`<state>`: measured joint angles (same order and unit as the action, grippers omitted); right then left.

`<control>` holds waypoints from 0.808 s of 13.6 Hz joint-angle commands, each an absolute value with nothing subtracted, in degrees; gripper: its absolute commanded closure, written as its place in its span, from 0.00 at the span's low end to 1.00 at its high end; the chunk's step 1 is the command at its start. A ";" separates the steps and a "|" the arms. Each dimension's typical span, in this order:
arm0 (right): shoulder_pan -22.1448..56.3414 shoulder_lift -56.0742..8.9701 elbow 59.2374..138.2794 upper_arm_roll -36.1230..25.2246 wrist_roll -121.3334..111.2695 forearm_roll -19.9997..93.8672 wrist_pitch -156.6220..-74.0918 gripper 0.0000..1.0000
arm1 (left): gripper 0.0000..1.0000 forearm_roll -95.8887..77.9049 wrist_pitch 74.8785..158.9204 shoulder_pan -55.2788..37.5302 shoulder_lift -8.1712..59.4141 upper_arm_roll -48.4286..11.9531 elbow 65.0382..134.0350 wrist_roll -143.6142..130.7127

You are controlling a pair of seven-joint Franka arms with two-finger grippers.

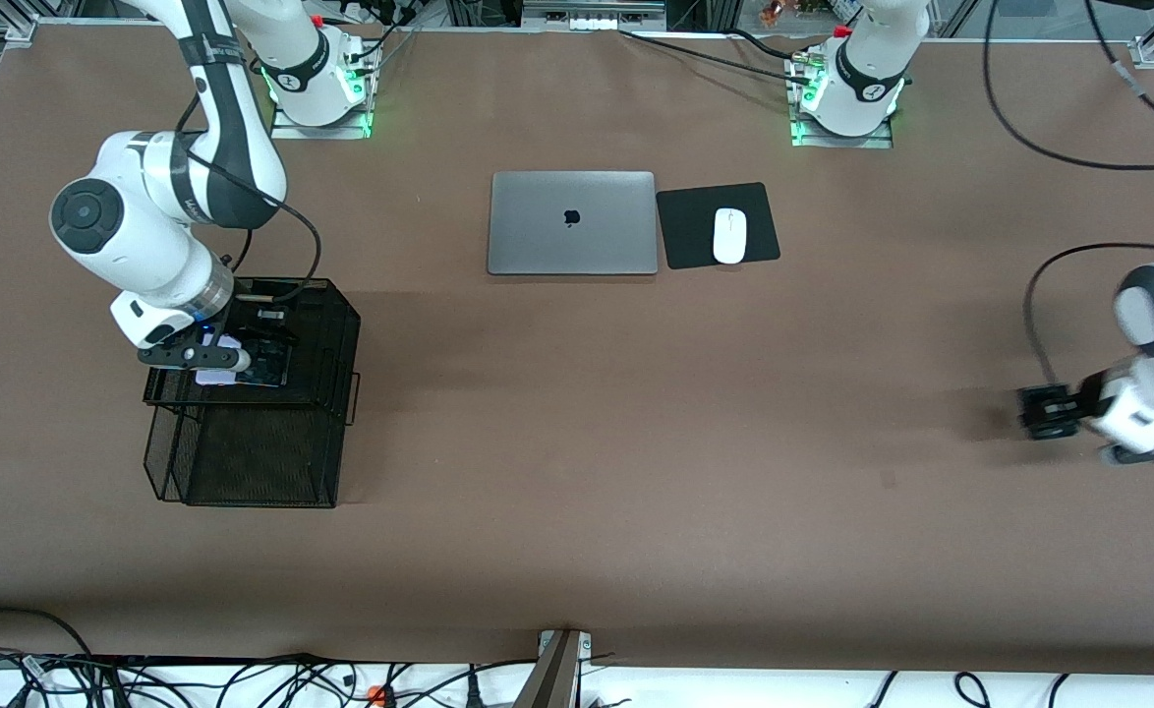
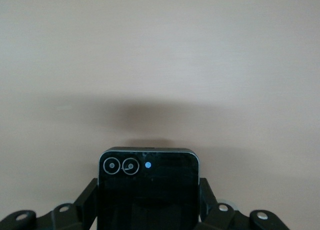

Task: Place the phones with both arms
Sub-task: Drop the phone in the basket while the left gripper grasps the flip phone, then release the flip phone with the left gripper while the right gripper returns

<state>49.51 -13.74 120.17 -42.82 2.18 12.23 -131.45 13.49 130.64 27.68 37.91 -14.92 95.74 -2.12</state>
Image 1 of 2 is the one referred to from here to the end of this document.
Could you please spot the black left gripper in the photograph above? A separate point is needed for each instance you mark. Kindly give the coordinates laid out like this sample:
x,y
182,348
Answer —
x,y
1081,400

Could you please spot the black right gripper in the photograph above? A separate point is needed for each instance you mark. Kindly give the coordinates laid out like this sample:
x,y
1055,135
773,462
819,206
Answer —
x,y
249,328

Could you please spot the small black flip phone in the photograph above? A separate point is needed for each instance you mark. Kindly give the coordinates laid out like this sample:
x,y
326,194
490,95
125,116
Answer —
x,y
1041,413

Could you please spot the long black smartphone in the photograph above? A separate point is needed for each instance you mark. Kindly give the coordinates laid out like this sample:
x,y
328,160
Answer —
x,y
272,374

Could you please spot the lavender flip phone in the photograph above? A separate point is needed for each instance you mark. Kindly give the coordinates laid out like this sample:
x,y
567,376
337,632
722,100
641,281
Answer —
x,y
218,378

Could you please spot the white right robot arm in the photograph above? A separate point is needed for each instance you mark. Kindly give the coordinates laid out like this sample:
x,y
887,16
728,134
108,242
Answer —
x,y
144,246

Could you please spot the silver closed laptop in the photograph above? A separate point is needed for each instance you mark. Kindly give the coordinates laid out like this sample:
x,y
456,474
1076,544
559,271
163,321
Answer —
x,y
538,236

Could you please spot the white computer mouse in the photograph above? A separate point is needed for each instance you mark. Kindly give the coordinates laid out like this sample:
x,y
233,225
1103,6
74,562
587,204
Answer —
x,y
729,236

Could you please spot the black mouse pad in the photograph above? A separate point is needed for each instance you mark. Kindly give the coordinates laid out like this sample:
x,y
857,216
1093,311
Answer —
x,y
685,236

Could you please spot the grey power strip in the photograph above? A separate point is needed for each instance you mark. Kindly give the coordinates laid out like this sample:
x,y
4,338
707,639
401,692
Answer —
x,y
592,20

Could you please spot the small orange figurine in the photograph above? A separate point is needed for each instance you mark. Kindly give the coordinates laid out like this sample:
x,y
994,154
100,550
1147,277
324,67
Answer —
x,y
772,12

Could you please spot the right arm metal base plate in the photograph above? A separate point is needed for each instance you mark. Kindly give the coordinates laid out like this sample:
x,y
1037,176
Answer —
x,y
287,131

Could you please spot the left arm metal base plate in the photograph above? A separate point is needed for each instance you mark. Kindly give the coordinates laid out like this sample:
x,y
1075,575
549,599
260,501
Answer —
x,y
882,141

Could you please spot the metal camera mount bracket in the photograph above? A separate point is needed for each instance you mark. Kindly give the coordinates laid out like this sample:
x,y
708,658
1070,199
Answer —
x,y
552,678

